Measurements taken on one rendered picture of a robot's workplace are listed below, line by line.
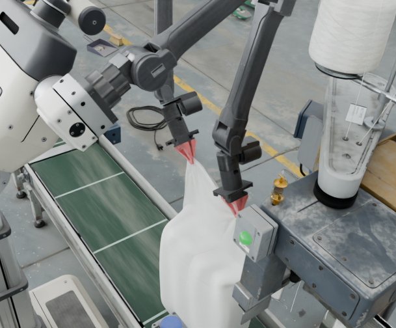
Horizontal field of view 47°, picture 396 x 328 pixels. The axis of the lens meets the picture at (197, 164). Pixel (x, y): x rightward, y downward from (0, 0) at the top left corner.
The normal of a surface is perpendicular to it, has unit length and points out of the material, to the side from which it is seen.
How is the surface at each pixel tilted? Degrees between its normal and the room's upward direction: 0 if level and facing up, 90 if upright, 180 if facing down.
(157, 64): 81
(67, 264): 0
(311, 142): 90
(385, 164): 0
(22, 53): 50
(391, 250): 0
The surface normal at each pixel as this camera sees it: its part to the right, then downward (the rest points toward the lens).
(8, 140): 0.18, 0.89
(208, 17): 0.50, 0.40
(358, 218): 0.08, -0.78
